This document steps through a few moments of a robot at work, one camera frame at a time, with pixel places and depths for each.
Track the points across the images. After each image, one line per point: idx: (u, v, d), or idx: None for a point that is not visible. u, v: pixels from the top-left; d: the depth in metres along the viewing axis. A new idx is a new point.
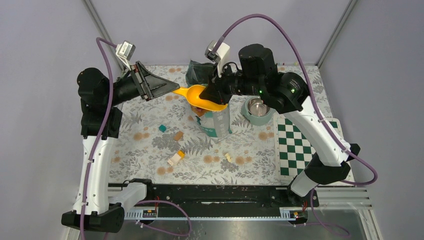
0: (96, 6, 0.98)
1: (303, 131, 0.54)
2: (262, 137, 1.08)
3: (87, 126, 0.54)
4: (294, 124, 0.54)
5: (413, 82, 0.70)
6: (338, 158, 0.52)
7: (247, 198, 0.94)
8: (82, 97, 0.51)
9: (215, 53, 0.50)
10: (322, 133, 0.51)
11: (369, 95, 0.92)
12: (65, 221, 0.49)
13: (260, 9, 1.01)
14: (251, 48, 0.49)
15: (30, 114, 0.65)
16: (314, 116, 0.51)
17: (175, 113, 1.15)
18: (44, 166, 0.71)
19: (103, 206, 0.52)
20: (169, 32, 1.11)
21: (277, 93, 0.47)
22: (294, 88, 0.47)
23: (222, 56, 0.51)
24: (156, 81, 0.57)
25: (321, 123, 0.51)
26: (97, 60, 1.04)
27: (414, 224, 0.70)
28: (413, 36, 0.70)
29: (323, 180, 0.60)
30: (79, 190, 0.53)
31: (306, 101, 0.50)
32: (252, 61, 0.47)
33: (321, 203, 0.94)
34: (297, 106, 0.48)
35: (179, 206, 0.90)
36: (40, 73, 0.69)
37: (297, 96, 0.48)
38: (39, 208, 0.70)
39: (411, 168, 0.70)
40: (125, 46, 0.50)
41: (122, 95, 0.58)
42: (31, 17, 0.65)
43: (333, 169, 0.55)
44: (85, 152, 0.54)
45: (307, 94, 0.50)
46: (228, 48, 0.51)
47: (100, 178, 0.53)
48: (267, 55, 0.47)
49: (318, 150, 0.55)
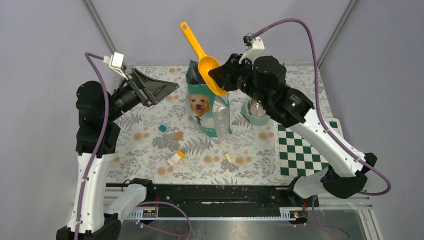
0: (96, 5, 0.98)
1: (312, 142, 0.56)
2: (262, 137, 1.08)
3: (82, 142, 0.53)
4: (302, 136, 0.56)
5: (413, 82, 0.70)
6: (352, 167, 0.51)
7: (247, 198, 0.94)
8: (80, 110, 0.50)
9: (251, 40, 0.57)
10: (328, 143, 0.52)
11: (369, 96, 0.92)
12: (59, 238, 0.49)
13: (260, 9, 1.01)
14: (266, 62, 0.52)
15: (30, 114, 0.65)
16: (319, 127, 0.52)
17: (175, 113, 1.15)
18: (45, 167, 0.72)
19: (98, 224, 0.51)
20: (169, 32, 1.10)
21: (281, 108, 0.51)
22: (295, 102, 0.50)
23: (254, 46, 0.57)
24: (156, 85, 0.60)
25: (327, 133, 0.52)
26: (97, 60, 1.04)
27: (415, 224, 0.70)
28: (414, 36, 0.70)
29: (342, 194, 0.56)
30: (74, 207, 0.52)
31: (309, 113, 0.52)
32: (266, 76, 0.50)
33: (321, 203, 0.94)
34: (299, 119, 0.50)
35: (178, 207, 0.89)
36: (40, 74, 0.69)
37: (299, 110, 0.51)
38: (40, 208, 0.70)
39: (411, 168, 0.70)
40: (117, 57, 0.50)
41: (123, 105, 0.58)
42: (31, 16, 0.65)
43: (348, 179, 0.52)
44: (80, 170, 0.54)
45: (310, 107, 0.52)
46: (261, 49, 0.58)
47: (96, 196, 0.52)
48: (281, 71, 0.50)
49: (330, 160, 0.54)
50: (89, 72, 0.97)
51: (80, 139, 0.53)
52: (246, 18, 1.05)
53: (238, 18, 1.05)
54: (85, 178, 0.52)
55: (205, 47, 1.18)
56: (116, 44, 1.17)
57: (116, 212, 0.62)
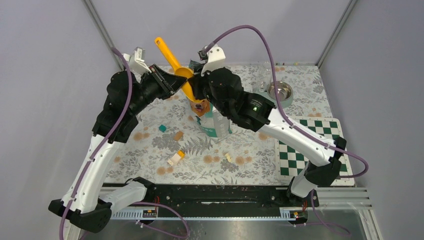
0: (96, 6, 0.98)
1: (283, 140, 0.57)
2: (262, 137, 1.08)
3: (99, 124, 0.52)
4: (273, 136, 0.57)
5: (413, 82, 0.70)
6: (324, 155, 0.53)
7: (247, 198, 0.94)
8: (109, 93, 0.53)
9: (205, 53, 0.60)
10: (296, 138, 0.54)
11: (369, 96, 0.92)
12: (51, 207, 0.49)
13: (259, 9, 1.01)
14: (220, 74, 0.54)
15: (30, 115, 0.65)
16: (284, 124, 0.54)
17: (175, 113, 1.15)
18: (44, 168, 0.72)
19: (88, 206, 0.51)
20: (169, 32, 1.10)
21: (245, 115, 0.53)
22: (256, 106, 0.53)
23: (209, 60, 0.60)
24: (174, 78, 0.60)
25: (293, 128, 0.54)
26: (97, 61, 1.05)
27: (415, 224, 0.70)
28: (413, 36, 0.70)
29: (325, 181, 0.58)
30: (74, 183, 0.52)
31: (272, 113, 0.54)
32: (222, 88, 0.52)
33: (321, 203, 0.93)
34: (263, 121, 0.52)
35: (172, 208, 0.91)
36: (40, 75, 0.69)
37: (261, 113, 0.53)
38: (38, 208, 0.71)
39: (410, 168, 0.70)
40: (139, 52, 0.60)
41: (147, 97, 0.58)
42: (31, 17, 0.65)
43: (324, 167, 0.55)
44: (90, 148, 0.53)
45: (271, 107, 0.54)
46: (221, 59, 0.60)
47: (96, 179, 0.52)
48: (235, 81, 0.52)
49: (305, 152, 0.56)
50: (89, 73, 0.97)
51: (98, 121, 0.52)
52: (246, 19, 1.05)
53: (237, 19, 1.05)
54: (91, 158, 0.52)
55: None
56: (116, 44, 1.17)
57: (110, 202, 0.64)
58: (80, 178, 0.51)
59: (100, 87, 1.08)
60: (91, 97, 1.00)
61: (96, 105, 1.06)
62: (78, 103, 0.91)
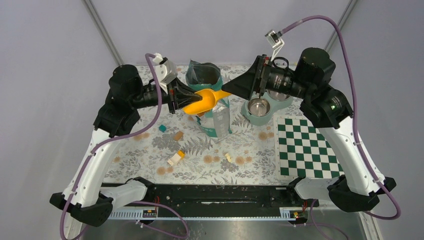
0: (96, 6, 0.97)
1: (338, 151, 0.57)
2: (262, 137, 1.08)
3: (101, 118, 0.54)
4: (330, 141, 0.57)
5: (413, 83, 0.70)
6: (368, 186, 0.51)
7: (247, 198, 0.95)
8: (110, 88, 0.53)
9: (281, 34, 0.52)
10: (353, 155, 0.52)
11: (368, 96, 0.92)
12: (52, 201, 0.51)
13: (260, 10, 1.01)
14: (314, 54, 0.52)
15: (28, 116, 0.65)
16: (350, 137, 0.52)
17: (175, 113, 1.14)
18: (41, 169, 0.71)
19: (90, 200, 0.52)
20: (169, 32, 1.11)
21: (318, 107, 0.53)
22: (334, 104, 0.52)
23: (279, 42, 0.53)
24: (184, 97, 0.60)
25: (356, 146, 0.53)
26: (96, 61, 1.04)
27: (414, 224, 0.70)
28: (414, 38, 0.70)
29: (347, 206, 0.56)
30: (74, 177, 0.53)
31: (345, 121, 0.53)
32: (312, 68, 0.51)
33: (321, 203, 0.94)
34: (333, 123, 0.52)
35: (183, 220, 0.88)
36: (38, 76, 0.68)
37: (336, 114, 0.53)
38: (36, 209, 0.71)
39: (411, 168, 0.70)
40: (169, 75, 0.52)
41: (149, 99, 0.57)
42: (31, 18, 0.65)
43: (359, 195, 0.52)
44: (90, 143, 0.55)
45: (348, 115, 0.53)
46: (282, 44, 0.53)
47: (96, 172, 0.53)
48: (329, 67, 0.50)
49: (348, 174, 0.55)
50: (88, 73, 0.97)
51: (100, 115, 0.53)
52: (246, 19, 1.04)
53: (237, 19, 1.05)
54: (92, 152, 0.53)
55: (205, 46, 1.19)
56: (116, 44, 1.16)
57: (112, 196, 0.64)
58: (80, 172, 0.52)
59: (98, 87, 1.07)
60: (89, 97, 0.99)
61: (95, 105, 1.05)
62: (76, 104, 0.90)
